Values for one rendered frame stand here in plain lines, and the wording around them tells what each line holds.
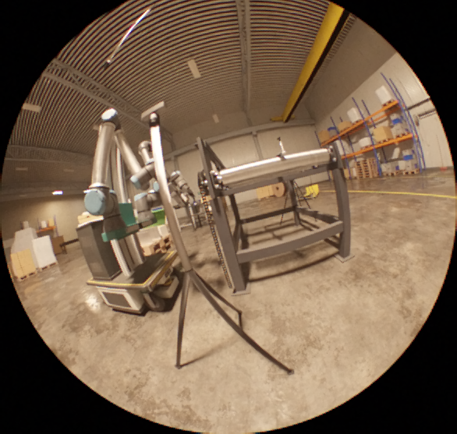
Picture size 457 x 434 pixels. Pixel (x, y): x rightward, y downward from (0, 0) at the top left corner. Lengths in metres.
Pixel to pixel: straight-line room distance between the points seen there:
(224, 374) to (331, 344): 0.50
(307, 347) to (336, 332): 0.16
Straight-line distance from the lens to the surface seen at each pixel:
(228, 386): 0.76
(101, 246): 1.33
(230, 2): 8.12
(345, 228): 1.19
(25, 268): 8.07
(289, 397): 0.73
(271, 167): 0.86
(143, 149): 1.50
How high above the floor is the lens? 0.73
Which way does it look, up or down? 4 degrees down
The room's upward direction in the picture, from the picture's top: 15 degrees counter-clockwise
